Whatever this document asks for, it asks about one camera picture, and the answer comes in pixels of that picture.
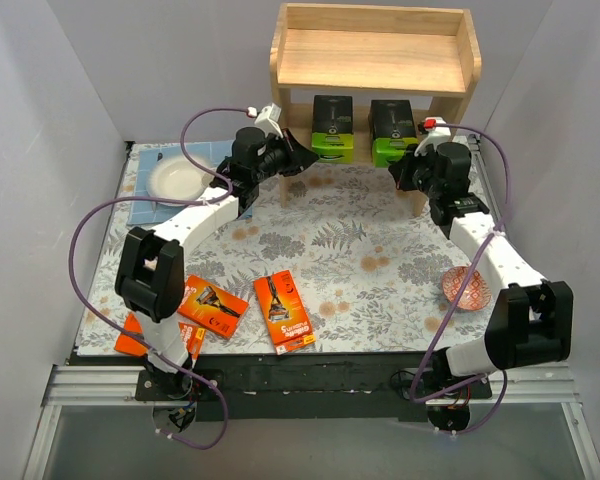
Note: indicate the blue checkered cloth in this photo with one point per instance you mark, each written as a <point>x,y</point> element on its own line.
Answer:
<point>147,213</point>

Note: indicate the orange razor box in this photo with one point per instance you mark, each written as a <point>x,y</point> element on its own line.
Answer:
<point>191,335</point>
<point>286,319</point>
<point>211,307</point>

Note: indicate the white plate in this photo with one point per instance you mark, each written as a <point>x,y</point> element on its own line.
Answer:
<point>177,178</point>

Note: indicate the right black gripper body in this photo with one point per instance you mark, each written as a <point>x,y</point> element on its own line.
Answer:
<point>408,171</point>

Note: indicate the middle orange razor box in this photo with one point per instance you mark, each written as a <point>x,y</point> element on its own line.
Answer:
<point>286,319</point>

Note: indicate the front orange razor box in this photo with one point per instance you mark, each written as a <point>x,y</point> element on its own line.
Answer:
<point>191,335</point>

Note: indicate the left orange razor box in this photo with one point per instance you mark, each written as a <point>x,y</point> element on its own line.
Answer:
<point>211,307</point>

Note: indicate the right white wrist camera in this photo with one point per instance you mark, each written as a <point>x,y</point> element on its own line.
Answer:
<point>434,133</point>

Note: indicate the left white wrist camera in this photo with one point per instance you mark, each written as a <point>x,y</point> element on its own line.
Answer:
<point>266,119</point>

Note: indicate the red patterned bowl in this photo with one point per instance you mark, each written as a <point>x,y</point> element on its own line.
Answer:
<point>475,296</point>

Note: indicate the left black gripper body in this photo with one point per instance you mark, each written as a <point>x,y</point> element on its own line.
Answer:
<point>287,155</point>

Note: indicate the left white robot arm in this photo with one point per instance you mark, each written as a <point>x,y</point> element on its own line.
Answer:
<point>151,273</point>

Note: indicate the wooden two-tier shelf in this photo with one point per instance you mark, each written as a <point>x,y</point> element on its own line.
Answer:
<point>340,48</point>

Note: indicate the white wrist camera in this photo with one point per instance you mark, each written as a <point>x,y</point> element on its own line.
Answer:
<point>266,119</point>
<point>434,133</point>

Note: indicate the green black razor box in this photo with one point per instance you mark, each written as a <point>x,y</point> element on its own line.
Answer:
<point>332,137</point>
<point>392,129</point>

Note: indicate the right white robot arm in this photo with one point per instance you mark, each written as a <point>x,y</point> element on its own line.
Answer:
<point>531,322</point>

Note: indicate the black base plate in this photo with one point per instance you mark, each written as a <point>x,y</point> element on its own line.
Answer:
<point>314,386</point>

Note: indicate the floral tablecloth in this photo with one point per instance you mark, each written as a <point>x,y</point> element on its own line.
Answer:
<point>368,271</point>

